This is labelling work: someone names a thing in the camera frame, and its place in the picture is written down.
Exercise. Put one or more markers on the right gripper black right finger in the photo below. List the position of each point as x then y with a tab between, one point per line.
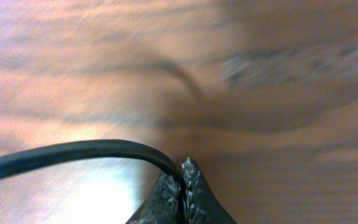
201	206

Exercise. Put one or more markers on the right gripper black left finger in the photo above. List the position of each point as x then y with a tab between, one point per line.
161	206

